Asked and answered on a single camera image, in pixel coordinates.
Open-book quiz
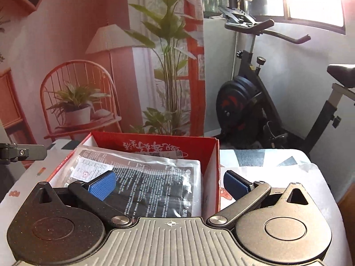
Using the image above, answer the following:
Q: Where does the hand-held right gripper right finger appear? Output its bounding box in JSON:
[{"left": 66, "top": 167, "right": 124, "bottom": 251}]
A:
[{"left": 208, "top": 170, "right": 315, "bottom": 228}]

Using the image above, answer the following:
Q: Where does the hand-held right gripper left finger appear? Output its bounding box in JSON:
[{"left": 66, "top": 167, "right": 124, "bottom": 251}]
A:
[{"left": 25, "top": 171, "right": 134, "bottom": 227}]

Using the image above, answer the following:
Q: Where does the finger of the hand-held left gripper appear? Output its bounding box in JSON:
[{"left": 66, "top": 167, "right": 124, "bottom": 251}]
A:
[{"left": 0, "top": 143, "right": 47, "bottom": 163}]

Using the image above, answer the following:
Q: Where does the printed tablecloth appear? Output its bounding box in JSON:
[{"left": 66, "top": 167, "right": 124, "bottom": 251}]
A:
[{"left": 0, "top": 140, "right": 342, "bottom": 228}]

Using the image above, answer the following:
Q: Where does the wall poster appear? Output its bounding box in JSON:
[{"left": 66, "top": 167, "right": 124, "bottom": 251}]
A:
[{"left": 0, "top": 0, "right": 207, "bottom": 169}]

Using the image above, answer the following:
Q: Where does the black exercise bike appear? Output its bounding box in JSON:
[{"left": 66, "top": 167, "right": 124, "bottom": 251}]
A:
[{"left": 216, "top": 6, "right": 355, "bottom": 156}]

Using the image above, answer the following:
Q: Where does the red cardboard box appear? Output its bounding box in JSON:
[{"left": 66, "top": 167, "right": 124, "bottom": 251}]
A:
[{"left": 44, "top": 131, "right": 222, "bottom": 219}]

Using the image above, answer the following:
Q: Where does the clear packet with dark contents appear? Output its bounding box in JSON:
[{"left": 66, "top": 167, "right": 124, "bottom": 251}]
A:
[{"left": 53, "top": 144, "right": 202, "bottom": 218}]

